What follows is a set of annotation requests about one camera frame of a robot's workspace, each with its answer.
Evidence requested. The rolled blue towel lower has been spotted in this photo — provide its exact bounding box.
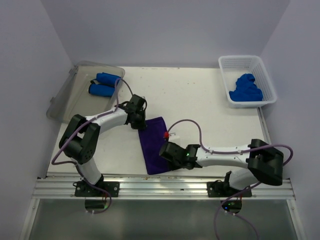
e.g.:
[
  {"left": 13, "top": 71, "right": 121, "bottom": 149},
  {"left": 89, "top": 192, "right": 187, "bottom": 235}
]
[{"left": 88, "top": 84, "right": 115, "bottom": 98}]

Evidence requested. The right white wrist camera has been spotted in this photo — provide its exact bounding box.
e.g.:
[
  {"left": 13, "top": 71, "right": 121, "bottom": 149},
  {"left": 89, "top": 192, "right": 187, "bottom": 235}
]
[{"left": 163, "top": 131, "right": 181, "bottom": 145}]

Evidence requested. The crumpled blue towel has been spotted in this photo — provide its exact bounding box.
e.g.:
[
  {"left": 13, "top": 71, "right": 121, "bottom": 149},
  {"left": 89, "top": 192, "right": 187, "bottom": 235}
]
[{"left": 229, "top": 73, "right": 263, "bottom": 102}]

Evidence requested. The white plastic basket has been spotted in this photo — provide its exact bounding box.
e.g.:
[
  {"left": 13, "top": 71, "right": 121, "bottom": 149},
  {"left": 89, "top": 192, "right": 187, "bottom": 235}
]
[{"left": 218, "top": 55, "right": 277, "bottom": 108}]

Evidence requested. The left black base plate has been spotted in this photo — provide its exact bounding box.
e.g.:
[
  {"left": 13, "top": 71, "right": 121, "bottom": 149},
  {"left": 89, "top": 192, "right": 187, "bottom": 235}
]
[{"left": 72, "top": 181, "right": 120, "bottom": 198}]

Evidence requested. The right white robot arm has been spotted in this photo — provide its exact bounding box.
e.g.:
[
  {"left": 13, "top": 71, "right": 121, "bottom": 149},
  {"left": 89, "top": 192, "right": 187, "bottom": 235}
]
[{"left": 159, "top": 139, "right": 284, "bottom": 197}]

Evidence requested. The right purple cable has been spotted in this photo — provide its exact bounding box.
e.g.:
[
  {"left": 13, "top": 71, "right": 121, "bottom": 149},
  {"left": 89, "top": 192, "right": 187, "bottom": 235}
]
[{"left": 166, "top": 118, "right": 295, "bottom": 240}]

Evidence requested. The rolled blue towel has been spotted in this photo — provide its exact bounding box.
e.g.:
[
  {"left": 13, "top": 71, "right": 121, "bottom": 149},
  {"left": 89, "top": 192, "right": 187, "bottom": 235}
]
[
  {"left": 88, "top": 84, "right": 115, "bottom": 98},
  {"left": 95, "top": 72, "right": 121, "bottom": 88}
]

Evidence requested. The clear plastic bin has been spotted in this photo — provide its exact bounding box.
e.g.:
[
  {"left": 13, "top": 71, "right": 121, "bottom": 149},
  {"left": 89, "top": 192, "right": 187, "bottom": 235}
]
[{"left": 46, "top": 61, "right": 125, "bottom": 124}]

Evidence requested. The aluminium mounting rail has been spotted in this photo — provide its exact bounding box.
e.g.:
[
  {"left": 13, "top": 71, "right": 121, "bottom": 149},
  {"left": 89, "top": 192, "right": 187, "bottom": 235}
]
[{"left": 32, "top": 173, "right": 295, "bottom": 200}]

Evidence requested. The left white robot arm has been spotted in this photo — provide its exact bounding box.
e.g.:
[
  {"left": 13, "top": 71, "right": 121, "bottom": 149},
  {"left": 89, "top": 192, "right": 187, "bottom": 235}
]
[{"left": 51, "top": 94, "right": 148, "bottom": 197}]

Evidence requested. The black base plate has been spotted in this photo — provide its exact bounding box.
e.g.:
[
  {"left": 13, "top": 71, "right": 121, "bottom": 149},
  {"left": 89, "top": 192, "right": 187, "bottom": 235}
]
[
  {"left": 72, "top": 181, "right": 120, "bottom": 198},
  {"left": 206, "top": 180, "right": 240, "bottom": 198}
]

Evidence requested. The rolled blue towel upper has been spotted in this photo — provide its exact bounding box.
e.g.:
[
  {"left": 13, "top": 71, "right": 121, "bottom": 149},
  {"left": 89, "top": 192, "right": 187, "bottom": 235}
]
[{"left": 95, "top": 72, "right": 121, "bottom": 88}]

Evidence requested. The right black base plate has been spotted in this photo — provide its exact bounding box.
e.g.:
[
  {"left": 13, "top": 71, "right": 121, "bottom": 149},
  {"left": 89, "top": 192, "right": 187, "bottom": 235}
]
[{"left": 206, "top": 180, "right": 240, "bottom": 198}]

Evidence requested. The purple towel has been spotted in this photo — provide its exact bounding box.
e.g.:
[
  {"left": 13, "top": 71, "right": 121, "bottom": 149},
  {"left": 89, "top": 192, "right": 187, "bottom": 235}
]
[{"left": 138, "top": 116, "right": 177, "bottom": 175}]

